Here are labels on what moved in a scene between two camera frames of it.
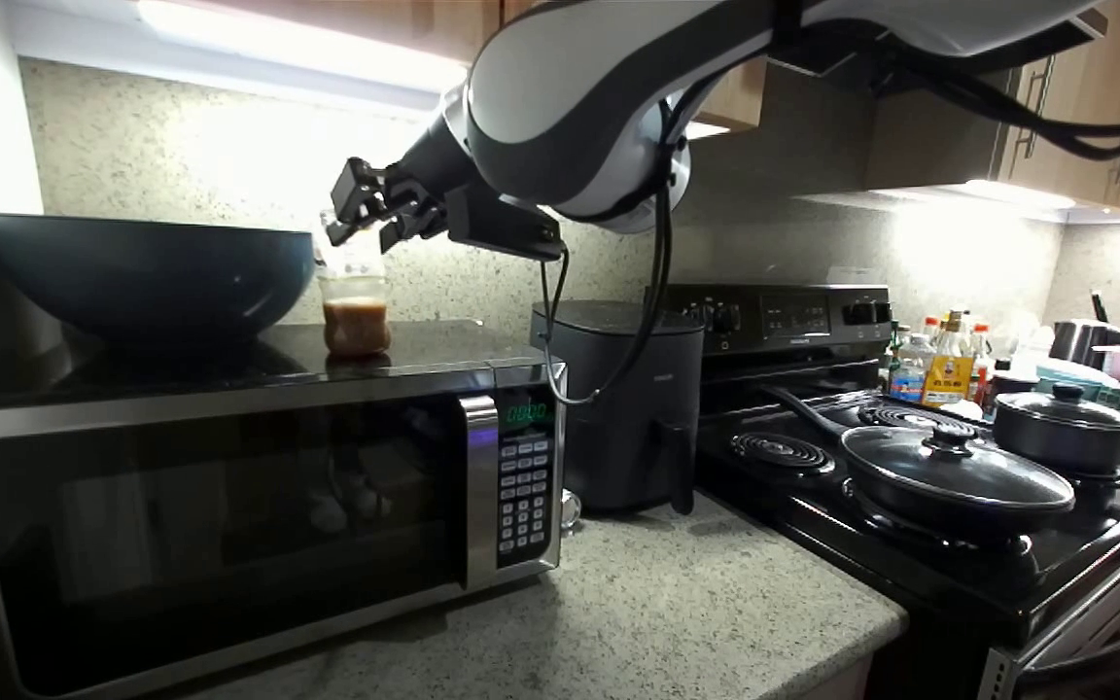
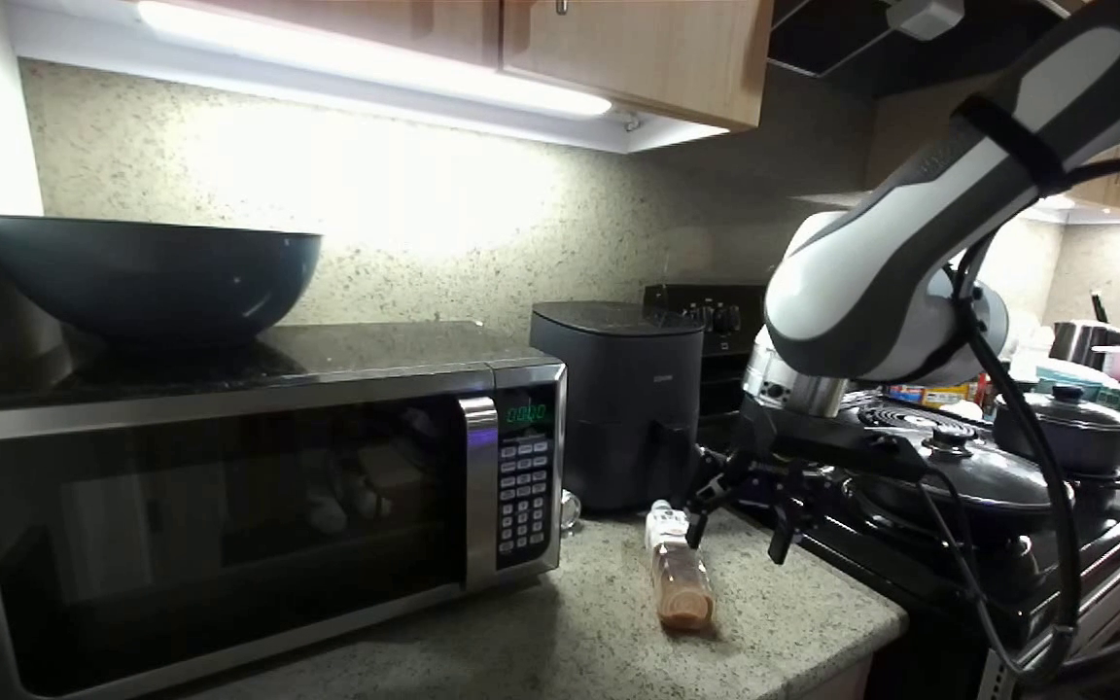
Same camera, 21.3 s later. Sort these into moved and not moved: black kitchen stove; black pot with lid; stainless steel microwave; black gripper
Moved: black gripper
Not moved: stainless steel microwave; black pot with lid; black kitchen stove
